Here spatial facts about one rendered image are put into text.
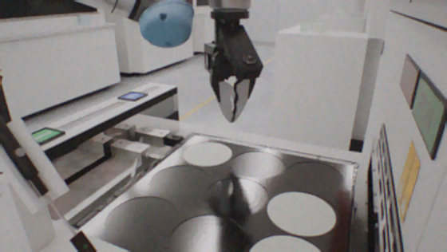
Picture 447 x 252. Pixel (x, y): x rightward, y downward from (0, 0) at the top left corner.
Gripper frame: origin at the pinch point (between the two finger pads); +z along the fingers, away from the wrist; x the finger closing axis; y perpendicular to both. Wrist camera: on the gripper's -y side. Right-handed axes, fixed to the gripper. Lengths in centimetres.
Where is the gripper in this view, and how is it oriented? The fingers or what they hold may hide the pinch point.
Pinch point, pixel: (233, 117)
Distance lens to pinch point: 59.8
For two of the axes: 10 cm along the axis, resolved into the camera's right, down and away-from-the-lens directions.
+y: -3.5, -3.7, 8.6
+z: 0.0, 9.2, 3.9
